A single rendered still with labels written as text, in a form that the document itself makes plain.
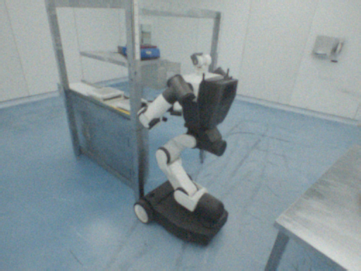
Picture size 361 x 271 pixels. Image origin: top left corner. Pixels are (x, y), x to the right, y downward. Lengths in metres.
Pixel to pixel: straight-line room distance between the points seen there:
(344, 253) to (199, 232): 0.98
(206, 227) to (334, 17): 4.23
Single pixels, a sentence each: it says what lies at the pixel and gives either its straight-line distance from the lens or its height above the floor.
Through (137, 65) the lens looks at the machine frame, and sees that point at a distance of 1.52.
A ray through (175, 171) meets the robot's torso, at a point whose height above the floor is 0.45.
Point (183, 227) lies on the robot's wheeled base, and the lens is 1.73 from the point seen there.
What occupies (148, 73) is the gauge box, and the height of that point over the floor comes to 1.13.
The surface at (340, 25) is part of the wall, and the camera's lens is 4.98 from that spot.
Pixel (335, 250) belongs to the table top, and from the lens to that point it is 0.99.
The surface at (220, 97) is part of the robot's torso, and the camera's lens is 1.23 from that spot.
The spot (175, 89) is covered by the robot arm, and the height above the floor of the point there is 1.18.
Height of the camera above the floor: 1.49
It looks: 27 degrees down
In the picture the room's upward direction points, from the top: 4 degrees clockwise
